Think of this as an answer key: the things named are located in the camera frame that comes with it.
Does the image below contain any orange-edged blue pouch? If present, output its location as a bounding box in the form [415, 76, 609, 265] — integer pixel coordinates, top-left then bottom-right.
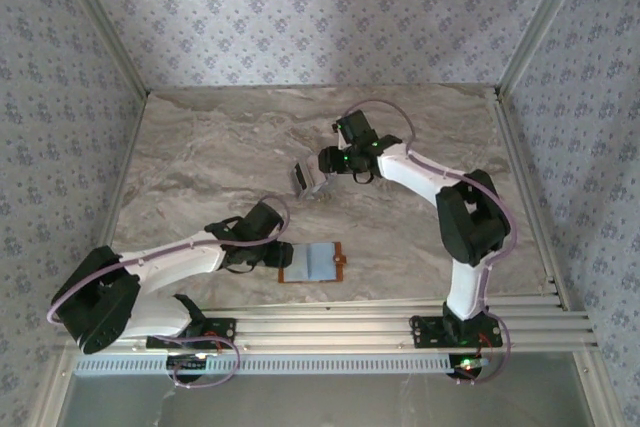
[277, 241, 347, 284]

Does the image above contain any black controller board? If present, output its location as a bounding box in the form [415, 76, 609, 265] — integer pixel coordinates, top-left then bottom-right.
[167, 353, 209, 384]
[448, 353, 490, 382]

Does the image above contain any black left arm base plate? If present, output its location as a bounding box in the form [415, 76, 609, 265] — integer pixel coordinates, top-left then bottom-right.
[145, 315, 237, 349]

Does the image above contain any aluminium frame rail beam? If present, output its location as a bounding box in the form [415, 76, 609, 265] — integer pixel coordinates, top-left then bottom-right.
[54, 299, 599, 354]

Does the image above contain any grey slotted cable duct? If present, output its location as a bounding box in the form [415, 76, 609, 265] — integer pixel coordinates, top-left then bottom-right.
[72, 351, 451, 377]

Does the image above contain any aluminium table side rail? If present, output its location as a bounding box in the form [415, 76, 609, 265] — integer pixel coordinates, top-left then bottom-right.
[492, 91, 574, 308]
[87, 94, 151, 311]

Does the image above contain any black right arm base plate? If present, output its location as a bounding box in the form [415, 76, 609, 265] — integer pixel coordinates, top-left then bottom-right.
[409, 314, 504, 348]

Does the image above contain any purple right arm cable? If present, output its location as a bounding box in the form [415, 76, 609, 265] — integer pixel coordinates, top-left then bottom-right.
[344, 99, 519, 388]

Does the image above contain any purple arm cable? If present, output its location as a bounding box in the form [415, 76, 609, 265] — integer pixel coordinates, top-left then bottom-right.
[46, 195, 292, 391]
[344, 99, 519, 388]

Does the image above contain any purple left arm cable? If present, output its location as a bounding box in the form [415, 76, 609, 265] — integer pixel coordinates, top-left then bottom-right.
[46, 195, 292, 391]

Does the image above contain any aluminium frame corner post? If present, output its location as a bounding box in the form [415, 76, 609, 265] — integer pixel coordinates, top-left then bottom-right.
[49, 0, 151, 98]
[494, 0, 596, 96]

